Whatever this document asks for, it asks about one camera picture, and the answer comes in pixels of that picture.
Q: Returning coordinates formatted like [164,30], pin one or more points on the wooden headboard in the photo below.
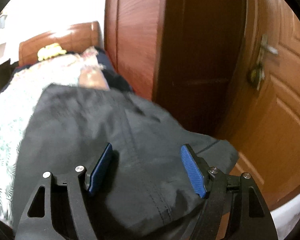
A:
[76,37]

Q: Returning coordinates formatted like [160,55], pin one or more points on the wooden door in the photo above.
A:
[264,125]

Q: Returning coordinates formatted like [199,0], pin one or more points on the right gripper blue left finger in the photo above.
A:
[99,176]

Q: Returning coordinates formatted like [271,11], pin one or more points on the black jacket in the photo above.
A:
[136,186]

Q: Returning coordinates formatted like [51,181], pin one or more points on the floral pillow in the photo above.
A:
[91,75]

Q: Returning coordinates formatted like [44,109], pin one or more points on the metal door handle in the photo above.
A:
[256,75]

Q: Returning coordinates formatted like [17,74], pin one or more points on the dark wooden chair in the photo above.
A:
[6,70]

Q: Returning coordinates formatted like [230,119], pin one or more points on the yellow plush toy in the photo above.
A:
[50,51]

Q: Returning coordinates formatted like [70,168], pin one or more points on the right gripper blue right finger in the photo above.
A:
[196,177]

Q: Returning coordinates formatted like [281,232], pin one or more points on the leaf print bed sheet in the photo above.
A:
[17,104]

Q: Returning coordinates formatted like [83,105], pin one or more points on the wooden louvered wardrobe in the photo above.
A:
[180,54]

